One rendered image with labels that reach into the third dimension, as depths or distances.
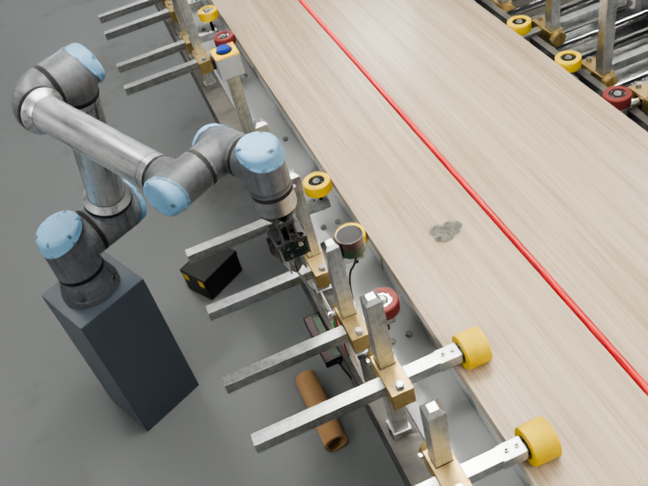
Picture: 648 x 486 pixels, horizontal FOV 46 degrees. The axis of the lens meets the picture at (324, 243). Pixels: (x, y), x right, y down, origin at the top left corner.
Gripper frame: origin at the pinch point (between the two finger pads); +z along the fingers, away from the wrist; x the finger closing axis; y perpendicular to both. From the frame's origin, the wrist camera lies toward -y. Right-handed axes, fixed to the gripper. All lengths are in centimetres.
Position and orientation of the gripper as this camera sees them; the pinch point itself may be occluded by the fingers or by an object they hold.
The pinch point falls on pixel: (294, 265)
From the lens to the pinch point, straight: 177.6
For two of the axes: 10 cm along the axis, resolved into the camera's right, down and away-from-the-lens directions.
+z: 2.0, 7.1, 6.8
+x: 9.2, -3.8, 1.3
